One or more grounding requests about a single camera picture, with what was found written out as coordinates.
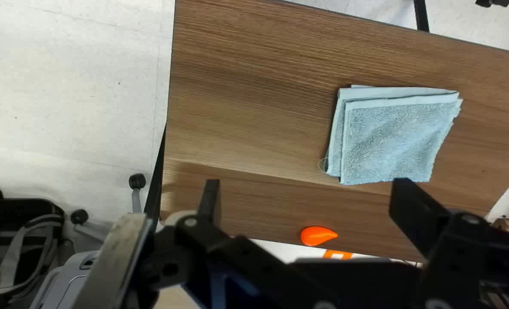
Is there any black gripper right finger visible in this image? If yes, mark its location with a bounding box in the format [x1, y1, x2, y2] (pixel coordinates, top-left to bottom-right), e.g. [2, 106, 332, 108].
[389, 176, 500, 271]

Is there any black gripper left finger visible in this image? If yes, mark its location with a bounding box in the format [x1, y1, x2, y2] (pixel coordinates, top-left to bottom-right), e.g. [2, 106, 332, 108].
[175, 176, 290, 276]

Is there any light blue towel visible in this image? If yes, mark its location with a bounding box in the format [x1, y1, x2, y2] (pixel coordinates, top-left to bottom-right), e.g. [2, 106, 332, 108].
[321, 84, 464, 187]

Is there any orange plastic toy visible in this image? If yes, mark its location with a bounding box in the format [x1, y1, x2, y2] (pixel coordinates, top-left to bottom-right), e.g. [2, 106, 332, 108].
[299, 223, 340, 249]

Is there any grey office chair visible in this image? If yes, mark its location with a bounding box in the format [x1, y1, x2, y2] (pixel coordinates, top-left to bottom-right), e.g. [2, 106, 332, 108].
[33, 170, 153, 309]

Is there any grey black backpack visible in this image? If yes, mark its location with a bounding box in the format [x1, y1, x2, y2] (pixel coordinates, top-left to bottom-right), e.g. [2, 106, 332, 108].
[0, 185, 69, 300]

